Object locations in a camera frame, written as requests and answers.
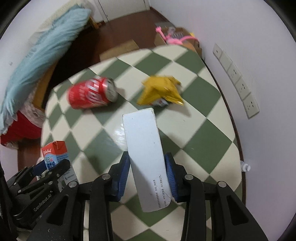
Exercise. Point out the light blue blanket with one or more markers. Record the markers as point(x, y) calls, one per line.
point(49, 48)

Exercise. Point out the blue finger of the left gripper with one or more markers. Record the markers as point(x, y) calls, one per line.
point(57, 172)
point(39, 168)

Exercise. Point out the brown cardboard box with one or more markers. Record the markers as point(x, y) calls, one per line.
point(177, 36)

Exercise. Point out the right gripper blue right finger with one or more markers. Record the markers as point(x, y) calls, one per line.
point(174, 174)

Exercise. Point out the red cola can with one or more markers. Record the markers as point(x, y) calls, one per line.
point(94, 92)

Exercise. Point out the yellow crumpled snack bag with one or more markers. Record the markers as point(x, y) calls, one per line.
point(160, 90)

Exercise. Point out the red bed sheet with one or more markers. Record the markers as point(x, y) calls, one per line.
point(20, 129)

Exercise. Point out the red blue milk carton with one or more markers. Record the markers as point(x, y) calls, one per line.
point(53, 153)

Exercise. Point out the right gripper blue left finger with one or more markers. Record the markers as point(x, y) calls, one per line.
point(119, 174)

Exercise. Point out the small white bottle cap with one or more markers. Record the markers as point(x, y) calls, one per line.
point(245, 167)

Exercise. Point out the white cardboard box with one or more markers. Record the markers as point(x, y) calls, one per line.
point(147, 159)

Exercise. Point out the white wall socket strip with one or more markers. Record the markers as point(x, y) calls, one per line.
point(249, 102)

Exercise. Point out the pink plastic toy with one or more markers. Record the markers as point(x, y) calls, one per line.
point(171, 39)

